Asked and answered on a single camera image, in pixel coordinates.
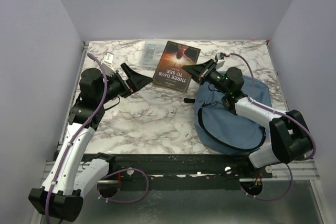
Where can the blue student backpack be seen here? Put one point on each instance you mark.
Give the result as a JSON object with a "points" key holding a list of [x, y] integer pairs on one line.
{"points": [[220, 130]]}

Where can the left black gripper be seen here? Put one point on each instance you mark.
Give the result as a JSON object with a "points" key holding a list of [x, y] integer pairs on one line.
{"points": [[135, 81]]}

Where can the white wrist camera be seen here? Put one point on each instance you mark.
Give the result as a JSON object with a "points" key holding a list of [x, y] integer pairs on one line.
{"points": [[220, 59], [107, 63]]}

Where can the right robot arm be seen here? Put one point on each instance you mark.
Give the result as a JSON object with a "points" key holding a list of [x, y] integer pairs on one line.
{"points": [[289, 137]]}

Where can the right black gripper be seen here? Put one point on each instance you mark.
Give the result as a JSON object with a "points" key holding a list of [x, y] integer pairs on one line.
{"points": [[197, 71]]}

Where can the clear plastic storage box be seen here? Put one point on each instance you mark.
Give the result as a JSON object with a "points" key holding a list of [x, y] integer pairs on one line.
{"points": [[152, 52]]}

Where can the dark Three Days book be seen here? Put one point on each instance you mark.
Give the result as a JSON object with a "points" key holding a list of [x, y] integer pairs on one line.
{"points": [[169, 73]]}

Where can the aluminium frame rail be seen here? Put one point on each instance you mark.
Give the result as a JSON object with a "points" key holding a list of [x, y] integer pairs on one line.
{"points": [[306, 170]]}

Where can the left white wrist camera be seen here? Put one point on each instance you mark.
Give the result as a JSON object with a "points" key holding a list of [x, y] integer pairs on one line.
{"points": [[107, 63]]}

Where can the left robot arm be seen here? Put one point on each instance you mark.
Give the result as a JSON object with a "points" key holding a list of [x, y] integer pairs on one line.
{"points": [[63, 191]]}

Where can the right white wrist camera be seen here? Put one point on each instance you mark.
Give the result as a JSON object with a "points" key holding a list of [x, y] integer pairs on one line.
{"points": [[220, 59]]}

